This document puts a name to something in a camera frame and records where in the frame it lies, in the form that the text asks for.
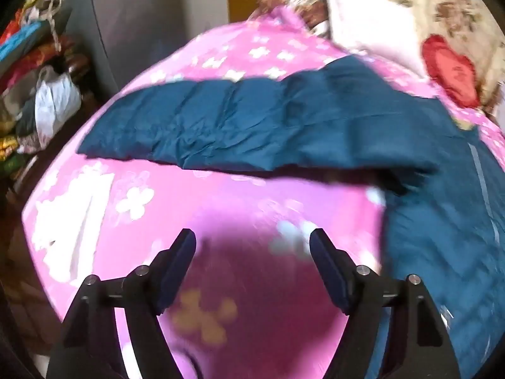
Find teal puffer jacket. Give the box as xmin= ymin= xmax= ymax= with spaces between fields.
xmin=78 ymin=56 xmax=504 ymax=378

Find pile of colourful clothes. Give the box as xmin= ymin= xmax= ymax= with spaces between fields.
xmin=1 ymin=0 xmax=91 ymax=178

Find pink floral bedspread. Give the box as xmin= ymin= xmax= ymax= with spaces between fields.
xmin=22 ymin=17 xmax=504 ymax=378

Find white plastic bag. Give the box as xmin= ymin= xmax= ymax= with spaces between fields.
xmin=34 ymin=66 xmax=81 ymax=148

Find red heart cushion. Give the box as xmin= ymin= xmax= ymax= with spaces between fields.
xmin=421 ymin=34 xmax=480 ymax=109

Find white pillow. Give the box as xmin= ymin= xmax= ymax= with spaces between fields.
xmin=326 ymin=0 xmax=428 ymax=79

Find grey wardrobe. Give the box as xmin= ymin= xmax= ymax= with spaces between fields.
xmin=64 ymin=0 xmax=229 ymax=96

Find beige floral blanket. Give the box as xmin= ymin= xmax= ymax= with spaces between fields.
xmin=390 ymin=0 xmax=504 ymax=107

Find brown floral quilt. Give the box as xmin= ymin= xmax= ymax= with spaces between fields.
xmin=249 ymin=0 xmax=331 ymax=39

